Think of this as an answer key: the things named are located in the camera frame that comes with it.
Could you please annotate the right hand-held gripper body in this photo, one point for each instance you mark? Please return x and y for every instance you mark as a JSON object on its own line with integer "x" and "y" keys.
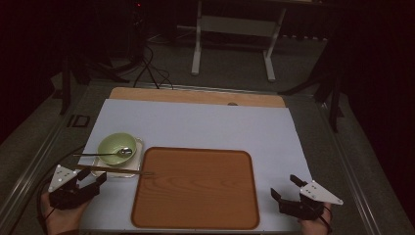
{"x": 314, "y": 194}

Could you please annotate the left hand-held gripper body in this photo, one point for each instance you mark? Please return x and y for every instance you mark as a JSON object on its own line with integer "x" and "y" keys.
{"x": 62, "y": 178}

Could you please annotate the metal spoon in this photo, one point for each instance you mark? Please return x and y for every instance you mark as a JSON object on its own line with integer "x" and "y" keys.
{"x": 125, "y": 151}

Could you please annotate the green bowl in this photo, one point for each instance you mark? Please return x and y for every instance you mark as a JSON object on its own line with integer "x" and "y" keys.
{"x": 112, "y": 143}

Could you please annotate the brown wooden tray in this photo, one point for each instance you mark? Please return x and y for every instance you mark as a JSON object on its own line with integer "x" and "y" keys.
{"x": 208, "y": 189}

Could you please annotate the person's right hand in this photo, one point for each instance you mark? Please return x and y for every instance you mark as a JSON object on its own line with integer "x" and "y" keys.
{"x": 313, "y": 226}

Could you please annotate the person's left hand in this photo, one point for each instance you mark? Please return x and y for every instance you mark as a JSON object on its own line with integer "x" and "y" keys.
{"x": 63, "y": 220}

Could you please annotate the white square plate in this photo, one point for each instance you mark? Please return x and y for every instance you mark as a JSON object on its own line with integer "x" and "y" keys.
{"x": 138, "y": 153}

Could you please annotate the black metal stand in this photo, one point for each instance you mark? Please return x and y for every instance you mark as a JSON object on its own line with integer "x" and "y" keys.
{"x": 333, "y": 104}
{"x": 66, "y": 84}

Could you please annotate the grey round table grommet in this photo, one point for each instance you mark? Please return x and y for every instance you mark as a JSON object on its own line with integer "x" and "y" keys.
{"x": 232, "y": 104}

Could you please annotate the white table mat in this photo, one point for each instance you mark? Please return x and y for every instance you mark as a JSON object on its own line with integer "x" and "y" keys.
{"x": 202, "y": 127}

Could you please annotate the black computer tower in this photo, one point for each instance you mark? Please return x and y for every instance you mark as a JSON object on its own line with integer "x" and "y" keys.
{"x": 137, "y": 29}

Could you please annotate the aluminium frame rail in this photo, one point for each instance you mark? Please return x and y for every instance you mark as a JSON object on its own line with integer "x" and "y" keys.
{"x": 31, "y": 171}
{"x": 354, "y": 192}

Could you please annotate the white metal desk frame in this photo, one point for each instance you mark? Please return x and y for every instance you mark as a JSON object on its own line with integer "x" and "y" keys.
{"x": 195, "y": 55}

